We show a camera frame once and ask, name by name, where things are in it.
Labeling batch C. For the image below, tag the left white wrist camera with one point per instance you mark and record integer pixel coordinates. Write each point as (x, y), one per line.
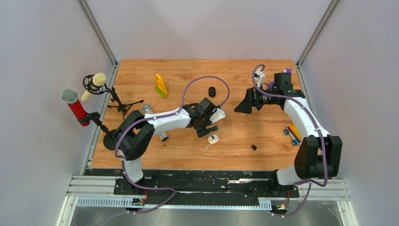
(217, 115)

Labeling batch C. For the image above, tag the white earbud charging case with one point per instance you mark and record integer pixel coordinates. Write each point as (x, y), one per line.
(213, 139)

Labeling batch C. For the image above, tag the black mounting rail base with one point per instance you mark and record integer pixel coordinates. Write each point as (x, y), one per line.
(200, 187)

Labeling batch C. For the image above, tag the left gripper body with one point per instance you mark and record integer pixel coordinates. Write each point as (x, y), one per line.
(206, 121)

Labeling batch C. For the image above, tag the black earbud charging case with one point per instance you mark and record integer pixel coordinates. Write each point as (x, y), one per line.
(212, 91)

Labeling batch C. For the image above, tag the black round stand base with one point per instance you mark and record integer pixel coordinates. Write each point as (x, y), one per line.
(109, 142)

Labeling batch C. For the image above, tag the yellow green toy block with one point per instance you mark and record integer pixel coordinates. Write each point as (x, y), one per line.
(160, 86)

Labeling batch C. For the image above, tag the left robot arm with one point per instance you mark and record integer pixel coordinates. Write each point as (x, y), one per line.
(133, 136)

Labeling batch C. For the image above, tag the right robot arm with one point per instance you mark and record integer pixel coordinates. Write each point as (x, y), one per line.
(319, 153)

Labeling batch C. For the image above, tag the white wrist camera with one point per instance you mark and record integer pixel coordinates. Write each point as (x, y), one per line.
(217, 115)
(259, 77)

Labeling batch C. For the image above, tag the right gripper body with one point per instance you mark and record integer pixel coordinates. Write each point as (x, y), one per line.
(261, 99)

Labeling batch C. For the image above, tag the purple stand with phone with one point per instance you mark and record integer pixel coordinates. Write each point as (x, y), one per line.
(288, 70)

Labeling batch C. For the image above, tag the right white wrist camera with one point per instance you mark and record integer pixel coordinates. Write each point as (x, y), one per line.
(259, 77)

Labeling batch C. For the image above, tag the red microphone grey head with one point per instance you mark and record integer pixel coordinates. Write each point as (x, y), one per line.
(70, 96)

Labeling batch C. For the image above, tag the colourful toy car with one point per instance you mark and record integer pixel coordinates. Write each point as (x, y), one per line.
(292, 131)

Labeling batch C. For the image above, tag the beige microphone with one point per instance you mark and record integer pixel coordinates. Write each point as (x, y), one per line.
(93, 85)

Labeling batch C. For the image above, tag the silver glitter microphone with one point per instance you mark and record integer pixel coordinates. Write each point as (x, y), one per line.
(147, 109)

